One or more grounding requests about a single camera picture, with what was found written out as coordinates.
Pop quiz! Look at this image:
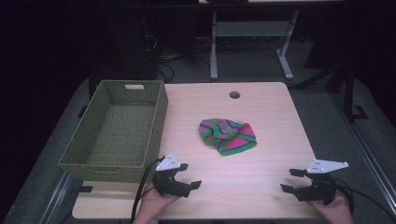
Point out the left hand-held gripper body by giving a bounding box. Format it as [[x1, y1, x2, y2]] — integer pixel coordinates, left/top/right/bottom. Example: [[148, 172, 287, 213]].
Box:
[[151, 151, 191, 199]]

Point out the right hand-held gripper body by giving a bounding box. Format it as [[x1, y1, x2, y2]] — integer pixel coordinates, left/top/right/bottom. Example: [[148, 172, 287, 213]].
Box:
[[293, 158, 349, 206]]

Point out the green pink blue striped cloth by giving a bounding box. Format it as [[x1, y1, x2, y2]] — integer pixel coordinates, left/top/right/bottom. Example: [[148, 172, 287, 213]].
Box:
[[198, 118, 258, 157]]

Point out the green woven basket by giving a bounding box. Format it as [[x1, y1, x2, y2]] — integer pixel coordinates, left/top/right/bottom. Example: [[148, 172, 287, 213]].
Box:
[[58, 79, 169, 184]]

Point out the person's right hand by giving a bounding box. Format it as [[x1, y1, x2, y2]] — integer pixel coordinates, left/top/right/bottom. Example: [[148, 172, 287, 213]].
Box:
[[307, 189, 355, 224]]

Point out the person's left hand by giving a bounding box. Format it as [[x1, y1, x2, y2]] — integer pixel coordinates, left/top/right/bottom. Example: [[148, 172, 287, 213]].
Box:
[[134, 182, 181, 224]]

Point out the black metal stand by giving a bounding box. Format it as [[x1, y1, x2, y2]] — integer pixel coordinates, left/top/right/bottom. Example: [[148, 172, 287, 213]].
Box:
[[323, 59, 370, 123]]

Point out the black computer tower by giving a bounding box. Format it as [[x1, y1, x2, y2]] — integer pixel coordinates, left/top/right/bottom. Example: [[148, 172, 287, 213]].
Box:
[[88, 12, 158, 91]]

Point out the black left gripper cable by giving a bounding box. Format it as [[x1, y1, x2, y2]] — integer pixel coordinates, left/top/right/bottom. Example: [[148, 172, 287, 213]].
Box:
[[130, 157, 166, 224]]

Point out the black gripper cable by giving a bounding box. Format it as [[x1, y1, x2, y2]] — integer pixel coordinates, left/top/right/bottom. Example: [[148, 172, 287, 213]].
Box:
[[130, 157, 166, 224], [332, 176, 396, 222]]

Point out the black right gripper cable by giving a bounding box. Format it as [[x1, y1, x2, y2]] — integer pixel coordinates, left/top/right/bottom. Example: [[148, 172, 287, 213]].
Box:
[[332, 176, 396, 222]]

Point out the metal floor rail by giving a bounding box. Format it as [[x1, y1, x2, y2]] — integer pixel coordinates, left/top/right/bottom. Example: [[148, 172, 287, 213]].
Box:
[[330, 92, 396, 217], [38, 170, 76, 224]]

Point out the bundle of floor cables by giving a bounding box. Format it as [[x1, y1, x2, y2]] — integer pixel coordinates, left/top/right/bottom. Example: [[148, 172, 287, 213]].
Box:
[[155, 34, 213, 84]]

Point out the grey metal desk frame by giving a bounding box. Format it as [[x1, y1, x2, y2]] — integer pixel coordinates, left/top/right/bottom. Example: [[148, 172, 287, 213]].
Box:
[[209, 8, 301, 82]]

